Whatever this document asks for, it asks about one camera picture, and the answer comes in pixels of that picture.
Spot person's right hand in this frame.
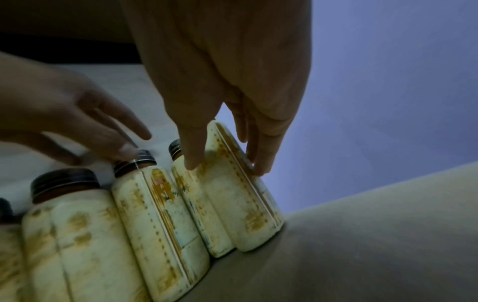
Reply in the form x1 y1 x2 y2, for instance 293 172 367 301
119 0 313 178

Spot person's left hand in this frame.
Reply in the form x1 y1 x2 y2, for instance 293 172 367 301
0 51 152 166

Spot cream labelled bottle dark cap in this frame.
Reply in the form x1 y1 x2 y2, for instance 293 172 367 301
111 149 211 302
202 120 286 253
21 168 152 302
168 138 237 259
0 198 28 302

